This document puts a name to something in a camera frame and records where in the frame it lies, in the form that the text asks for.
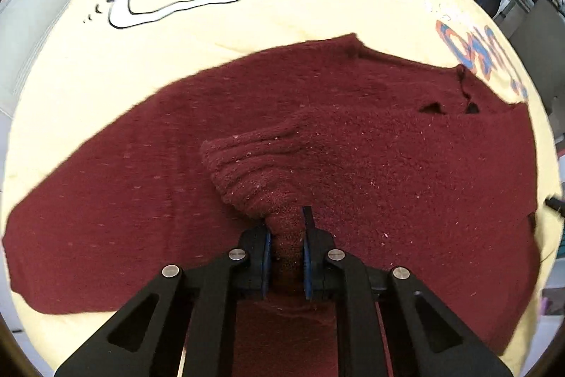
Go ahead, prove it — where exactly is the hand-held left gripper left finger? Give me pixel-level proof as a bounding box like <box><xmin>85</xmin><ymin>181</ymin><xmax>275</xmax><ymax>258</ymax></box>
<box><xmin>54</xmin><ymin>226</ymin><xmax>272</xmax><ymax>377</ymax></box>

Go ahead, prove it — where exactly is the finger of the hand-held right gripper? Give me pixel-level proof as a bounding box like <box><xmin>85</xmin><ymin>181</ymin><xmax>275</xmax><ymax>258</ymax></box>
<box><xmin>545</xmin><ymin>195</ymin><xmax>565</xmax><ymax>221</ymax></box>

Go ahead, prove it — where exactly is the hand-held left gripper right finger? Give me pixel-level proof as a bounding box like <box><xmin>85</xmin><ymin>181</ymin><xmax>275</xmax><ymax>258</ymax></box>
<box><xmin>301</xmin><ymin>206</ymin><xmax>513</xmax><ymax>377</ymax></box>

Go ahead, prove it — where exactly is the maroon knit sweater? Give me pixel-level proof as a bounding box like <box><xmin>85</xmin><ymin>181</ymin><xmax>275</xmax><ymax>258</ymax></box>
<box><xmin>2</xmin><ymin>33</ymin><xmax>545</xmax><ymax>377</ymax></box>

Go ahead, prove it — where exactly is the grey chair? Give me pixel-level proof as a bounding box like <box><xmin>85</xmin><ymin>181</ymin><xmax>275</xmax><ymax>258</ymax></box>
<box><xmin>510</xmin><ymin>0</ymin><xmax>565</xmax><ymax>99</ymax></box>

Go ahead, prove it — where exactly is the yellow printed blanket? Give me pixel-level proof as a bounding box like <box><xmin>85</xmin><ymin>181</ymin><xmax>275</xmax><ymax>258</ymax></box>
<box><xmin>0</xmin><ymin>0</ymin><xmax>565</xmax><ymax>377</ymax></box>

